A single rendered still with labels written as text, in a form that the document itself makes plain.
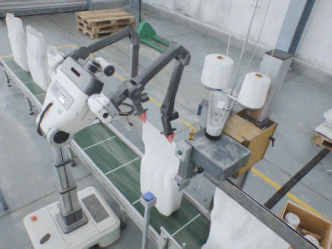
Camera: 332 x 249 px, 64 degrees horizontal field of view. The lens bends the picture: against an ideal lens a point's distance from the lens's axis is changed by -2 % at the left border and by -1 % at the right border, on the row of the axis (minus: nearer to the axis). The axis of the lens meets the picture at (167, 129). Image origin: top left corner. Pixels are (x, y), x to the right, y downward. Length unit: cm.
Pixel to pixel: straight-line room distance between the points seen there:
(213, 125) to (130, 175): 128
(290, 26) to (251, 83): 484
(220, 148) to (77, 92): 84
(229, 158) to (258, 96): 35
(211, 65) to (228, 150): 48
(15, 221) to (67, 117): 154
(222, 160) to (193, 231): 98
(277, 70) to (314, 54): 500
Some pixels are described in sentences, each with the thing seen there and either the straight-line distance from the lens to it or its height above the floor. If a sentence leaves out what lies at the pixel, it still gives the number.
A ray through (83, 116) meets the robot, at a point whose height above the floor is 136.
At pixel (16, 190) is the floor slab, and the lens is 315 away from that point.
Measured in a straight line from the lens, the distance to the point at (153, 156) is 207.
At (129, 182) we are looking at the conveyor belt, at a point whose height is 38.
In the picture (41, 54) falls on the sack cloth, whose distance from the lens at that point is 369.
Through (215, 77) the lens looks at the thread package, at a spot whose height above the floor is 160.
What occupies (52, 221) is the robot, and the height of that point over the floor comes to 26.
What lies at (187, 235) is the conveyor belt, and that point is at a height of 38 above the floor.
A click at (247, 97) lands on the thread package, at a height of 158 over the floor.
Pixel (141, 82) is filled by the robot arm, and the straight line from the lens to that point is 148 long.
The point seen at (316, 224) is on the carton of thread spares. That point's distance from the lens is 306.
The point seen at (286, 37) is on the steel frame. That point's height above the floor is 73.
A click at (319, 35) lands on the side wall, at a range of 652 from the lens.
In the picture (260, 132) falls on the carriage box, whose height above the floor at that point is 134.
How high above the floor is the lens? 224
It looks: 36 degrees down
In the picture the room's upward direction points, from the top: 7 degrees clockwise
